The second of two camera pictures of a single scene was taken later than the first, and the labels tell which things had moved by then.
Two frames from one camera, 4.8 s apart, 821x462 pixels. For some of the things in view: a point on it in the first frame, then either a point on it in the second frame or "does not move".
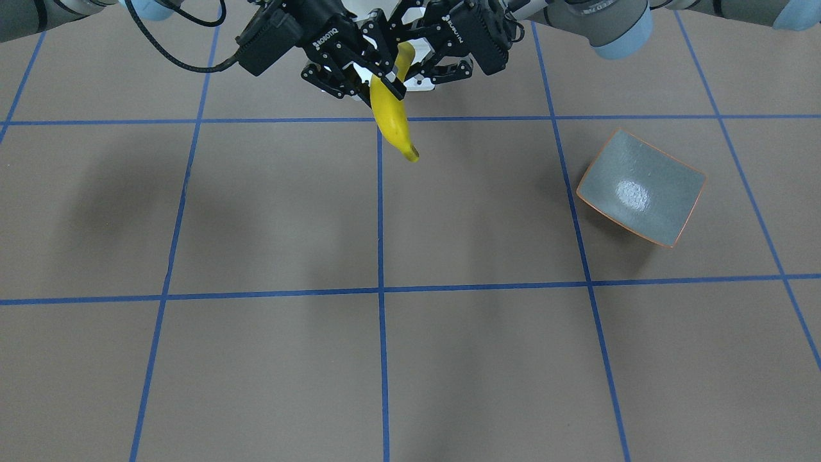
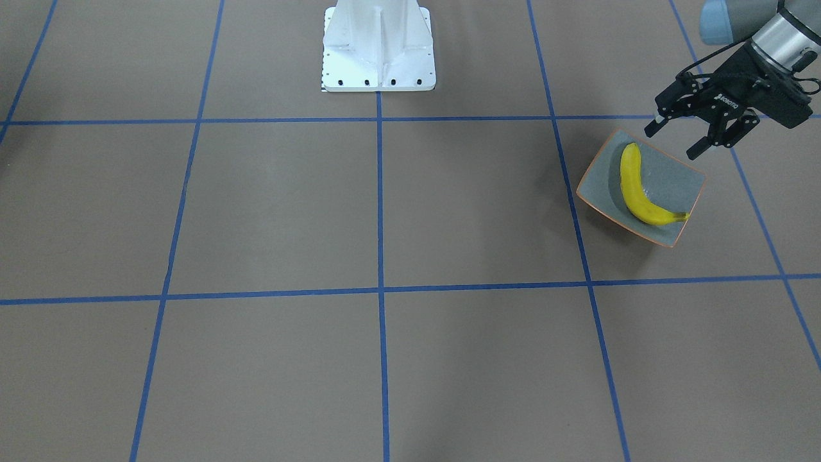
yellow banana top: [390, 110] -> [638, 200]
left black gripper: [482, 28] -> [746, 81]
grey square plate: [642, 189] does not move
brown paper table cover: [233, 266] does not move
